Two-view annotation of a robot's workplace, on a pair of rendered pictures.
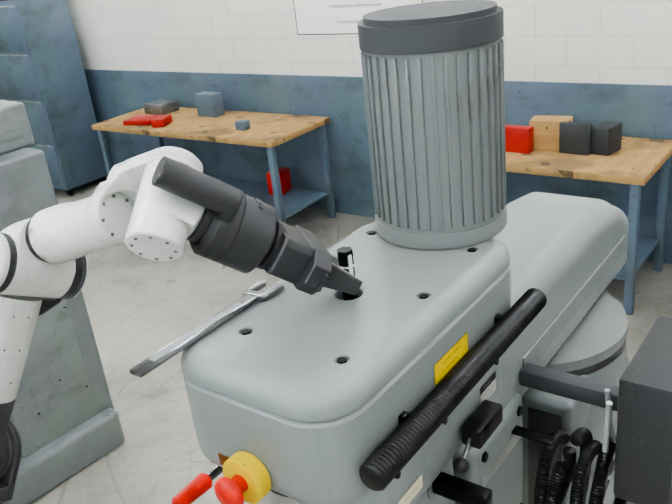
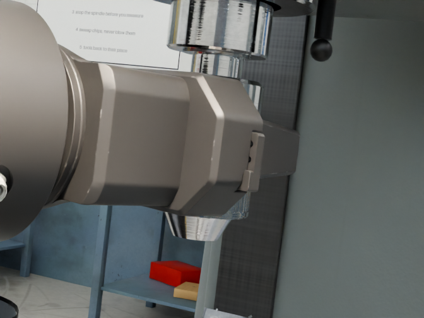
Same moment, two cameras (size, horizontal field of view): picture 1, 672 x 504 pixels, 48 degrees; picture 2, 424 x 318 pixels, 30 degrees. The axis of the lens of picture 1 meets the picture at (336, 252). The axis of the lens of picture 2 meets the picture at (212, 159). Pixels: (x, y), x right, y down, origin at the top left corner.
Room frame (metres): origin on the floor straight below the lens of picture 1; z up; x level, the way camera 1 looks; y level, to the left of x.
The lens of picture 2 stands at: (0.51, 0.07, 1.25)
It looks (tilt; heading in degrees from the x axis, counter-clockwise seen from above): 3 degrees down; 347
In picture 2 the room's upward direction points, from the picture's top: 7 degrees clockwise
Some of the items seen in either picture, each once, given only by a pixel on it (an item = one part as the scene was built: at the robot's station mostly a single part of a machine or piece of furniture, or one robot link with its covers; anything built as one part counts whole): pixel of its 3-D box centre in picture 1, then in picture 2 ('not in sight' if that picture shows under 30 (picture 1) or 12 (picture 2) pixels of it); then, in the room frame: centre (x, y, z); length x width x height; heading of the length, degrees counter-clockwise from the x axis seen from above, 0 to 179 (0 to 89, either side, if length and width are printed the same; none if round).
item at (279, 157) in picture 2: not in sight; (255, 149); (0.85, -0.03, 1.24); 0.06 x 0.02 x 0.03; 123
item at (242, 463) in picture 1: (246, 477); not in sight; (0.69, 0.13, 1.76); 0.06 x 0.02 x 0.06; 51
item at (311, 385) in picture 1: (360, 340); not in sight; (0.88, -0.02, 1.81); 0.47 x 0.26 x 0.16; 141
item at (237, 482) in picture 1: (232, 489); not in sight; (0.67, 0.15, 1.76); 0.04 x 0.03 x 0.04; 51
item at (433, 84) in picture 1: (435, 123); not in sight; (1.07, -0.17, 2.05); 0.20 x 0.20 x 0.32
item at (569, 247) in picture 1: (510, 289); not in sight; (1.26, -0.32, 1.66); 0.80 x 0.23 x 0.20; 141
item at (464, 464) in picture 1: (471, 435); not in sight; (0.84, -0.16, 1.66); 0.12 x 0.04 x 0.04; 141
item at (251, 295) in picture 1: (210, 324); not in sight; (0.82, 0.17, 1.89); 0.24 x 0.04 x 0.01; 142
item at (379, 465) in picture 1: (465, 372); not in sight; (0.81, -0.15, 1.79); 0.45 x 0.04 x 0.04; 141
